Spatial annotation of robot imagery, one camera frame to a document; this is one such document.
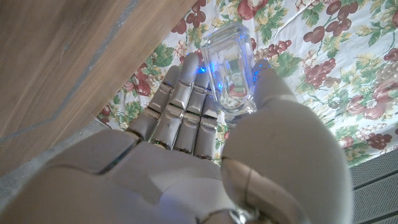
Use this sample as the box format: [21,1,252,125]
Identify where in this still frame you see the clear glass salt shaker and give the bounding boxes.
[200,22,258,124]

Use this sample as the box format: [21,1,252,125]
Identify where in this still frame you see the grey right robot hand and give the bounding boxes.
[0,52,355,224]

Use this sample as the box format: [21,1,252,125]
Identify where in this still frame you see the floral fruit print backdrop cloth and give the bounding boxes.
[96,0,398,167]

